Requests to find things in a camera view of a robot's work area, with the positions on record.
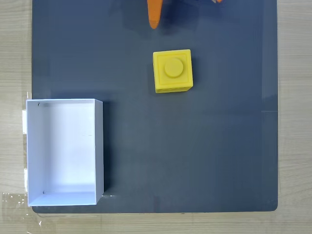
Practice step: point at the yellow toy block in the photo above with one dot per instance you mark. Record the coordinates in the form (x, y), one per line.
(173, 70)

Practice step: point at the white open cardboard box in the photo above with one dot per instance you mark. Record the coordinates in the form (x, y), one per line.
(63, 151)

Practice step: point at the dark grey table mat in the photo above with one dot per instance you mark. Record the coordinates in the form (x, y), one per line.
(195, 146)

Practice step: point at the white tape strip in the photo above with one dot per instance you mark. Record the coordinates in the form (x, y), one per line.
(25, 180)
(24, 122)

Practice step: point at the small clear tape strip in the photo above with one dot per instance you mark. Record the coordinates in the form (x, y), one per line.
(108, 195)

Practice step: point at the clear adhesive tape sheet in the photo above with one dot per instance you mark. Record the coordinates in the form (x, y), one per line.
(17, 209)

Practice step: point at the orange camera mount with board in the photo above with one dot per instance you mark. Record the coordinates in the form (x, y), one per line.
(219, 1)

